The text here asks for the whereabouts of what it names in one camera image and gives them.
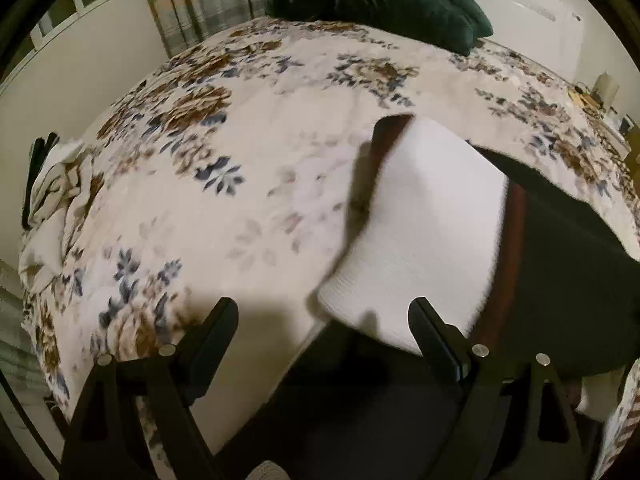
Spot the white bed headboard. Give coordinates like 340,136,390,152
440,0,587,86

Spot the white framed window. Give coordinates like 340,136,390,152
29,0,147,52

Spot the grey striped curtain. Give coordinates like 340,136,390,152
140,0,281,58

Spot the dark green plush blanket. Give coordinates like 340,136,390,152
265,0,494,57

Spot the black boxer briefs white waistband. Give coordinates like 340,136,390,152
318,114,640,378

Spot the floral bed blanket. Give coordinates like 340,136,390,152
17,15,640,461

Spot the white nightstand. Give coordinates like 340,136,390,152
570,82,640,153

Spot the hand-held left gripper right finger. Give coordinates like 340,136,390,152
408,297,601,480

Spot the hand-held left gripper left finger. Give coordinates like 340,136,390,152
60,297,239,480

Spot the brown checkered blanket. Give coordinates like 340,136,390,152
595,360,640,480

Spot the cream table lamp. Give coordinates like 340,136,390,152
595,71,622,107

